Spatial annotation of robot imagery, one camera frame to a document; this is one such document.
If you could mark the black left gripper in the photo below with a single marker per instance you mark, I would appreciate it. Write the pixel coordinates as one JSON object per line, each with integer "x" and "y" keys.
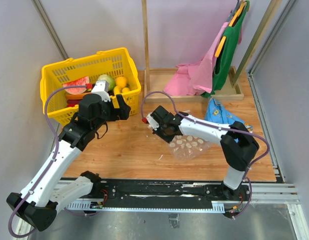
{"x": 121, "y": 113}

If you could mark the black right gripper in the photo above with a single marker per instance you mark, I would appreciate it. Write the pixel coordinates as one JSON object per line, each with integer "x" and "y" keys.
{"x": 168, "y": 139}

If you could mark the clear zip top bag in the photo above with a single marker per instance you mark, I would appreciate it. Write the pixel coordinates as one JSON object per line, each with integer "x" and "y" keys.
{"x": 187, "y": 147}

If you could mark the green cabbage toy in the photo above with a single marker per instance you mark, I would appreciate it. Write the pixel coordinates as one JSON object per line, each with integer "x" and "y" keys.
{"x": 111, "y": 82}

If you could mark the yellow mango toy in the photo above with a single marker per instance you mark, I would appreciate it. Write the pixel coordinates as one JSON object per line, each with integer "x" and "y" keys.
{"x": 117, "y": 90}

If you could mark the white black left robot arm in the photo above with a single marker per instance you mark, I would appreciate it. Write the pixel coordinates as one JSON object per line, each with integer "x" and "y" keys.
{"x": 39, "y": 203}

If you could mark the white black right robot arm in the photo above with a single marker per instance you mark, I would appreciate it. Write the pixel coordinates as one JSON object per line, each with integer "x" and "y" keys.
{"x": 238, "y": 145}

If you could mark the yellow lemon toy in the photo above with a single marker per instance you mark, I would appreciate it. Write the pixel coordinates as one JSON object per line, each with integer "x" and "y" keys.
{"x": 125, "y": 90}

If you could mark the orange fruit toy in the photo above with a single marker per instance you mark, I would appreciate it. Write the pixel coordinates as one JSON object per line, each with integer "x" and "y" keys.
{"x": 121, "y": 81}

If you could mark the red chili pepper toy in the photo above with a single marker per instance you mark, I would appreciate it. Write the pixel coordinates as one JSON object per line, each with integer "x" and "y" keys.
{"x": 72, "y": 102}

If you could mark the watermelon slice toy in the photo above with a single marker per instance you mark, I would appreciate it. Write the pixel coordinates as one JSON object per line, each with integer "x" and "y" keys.
{"x": 77, "y": 86}

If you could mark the orange hot dog toy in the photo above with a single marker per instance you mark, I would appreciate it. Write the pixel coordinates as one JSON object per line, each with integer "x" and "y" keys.
{"x": 75, "y": 96}

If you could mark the blue cartoon print cloth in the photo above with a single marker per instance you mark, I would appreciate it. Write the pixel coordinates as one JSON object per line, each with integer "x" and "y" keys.
{"x": 217, "y": 113}

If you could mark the yellow plastic shopping basket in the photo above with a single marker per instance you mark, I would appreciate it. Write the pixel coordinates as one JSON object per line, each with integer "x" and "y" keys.
{"x": 115, "y": 63}

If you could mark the pink cloth garment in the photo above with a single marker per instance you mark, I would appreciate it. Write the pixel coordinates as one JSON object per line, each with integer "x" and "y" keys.
{"x": 196, "y": 78}

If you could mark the green cloth garment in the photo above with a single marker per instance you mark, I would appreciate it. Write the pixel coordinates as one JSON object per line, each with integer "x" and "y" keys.
{"x": 223, "y": 62}

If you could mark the yellow clothes hanger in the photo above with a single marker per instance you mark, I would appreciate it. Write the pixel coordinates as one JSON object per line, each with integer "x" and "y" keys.
{"x": 220, "y": 46}

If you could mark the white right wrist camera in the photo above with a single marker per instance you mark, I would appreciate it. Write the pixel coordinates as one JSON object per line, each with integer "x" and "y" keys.
{"x": 151, "y": 122}

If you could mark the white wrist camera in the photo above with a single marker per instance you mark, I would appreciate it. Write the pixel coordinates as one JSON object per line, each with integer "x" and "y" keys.
{"x": 151, "y": 122}
{"x": 101, "y": 88}

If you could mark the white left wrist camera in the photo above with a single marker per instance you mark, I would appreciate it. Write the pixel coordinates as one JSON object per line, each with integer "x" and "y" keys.
{"x": 101, "y": 88}

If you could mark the wooden clothes rack frame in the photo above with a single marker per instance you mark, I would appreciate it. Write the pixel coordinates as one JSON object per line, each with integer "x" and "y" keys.
{"x": 156, "y": 78}

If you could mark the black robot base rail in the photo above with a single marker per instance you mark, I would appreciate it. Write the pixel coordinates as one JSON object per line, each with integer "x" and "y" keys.
{"x": 163, "y": 196}

